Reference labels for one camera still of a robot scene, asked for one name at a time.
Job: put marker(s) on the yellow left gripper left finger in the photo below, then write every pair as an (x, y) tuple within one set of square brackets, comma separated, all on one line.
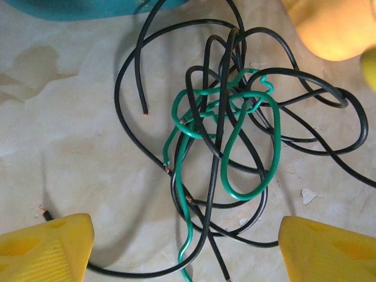
[(44, 252)]

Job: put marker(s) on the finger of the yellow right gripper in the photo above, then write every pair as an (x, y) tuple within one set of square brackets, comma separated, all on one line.
[(369, 70)]

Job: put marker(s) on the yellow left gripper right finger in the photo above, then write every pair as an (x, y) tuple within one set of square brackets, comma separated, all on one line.
[(329, 255)]

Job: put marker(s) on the orange plastic bin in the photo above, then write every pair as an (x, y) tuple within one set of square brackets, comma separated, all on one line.
[(332, 29)]

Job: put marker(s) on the teal plastic bin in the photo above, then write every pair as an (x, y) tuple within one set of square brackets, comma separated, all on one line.
[(73, 8)]

